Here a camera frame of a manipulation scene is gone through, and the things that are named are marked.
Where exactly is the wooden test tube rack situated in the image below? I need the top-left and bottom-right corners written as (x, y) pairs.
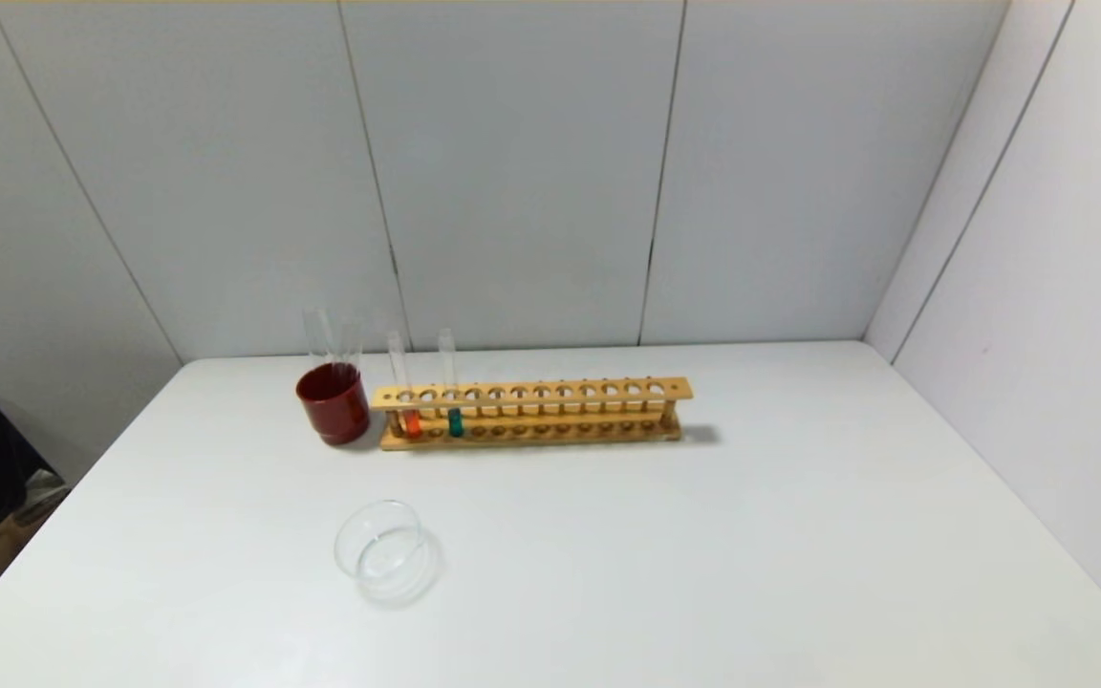
top-left (371, 376), bottom-right (695, 452)

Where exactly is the dark red plastic cup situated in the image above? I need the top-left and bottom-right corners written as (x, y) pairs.
top-left (295, 362), bottom-right (372, 447)

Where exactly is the clear glass dish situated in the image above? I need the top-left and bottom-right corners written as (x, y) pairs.
top-left (334, 500), bottom-right (441, 605)

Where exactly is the test tube with blue pigment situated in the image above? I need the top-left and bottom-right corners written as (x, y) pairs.
top-left (438, 329), bottom-right (465, 439)

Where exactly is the test tube with red pigment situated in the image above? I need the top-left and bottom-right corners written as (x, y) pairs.
top-left (387, 332), bottom-right (424, 440)

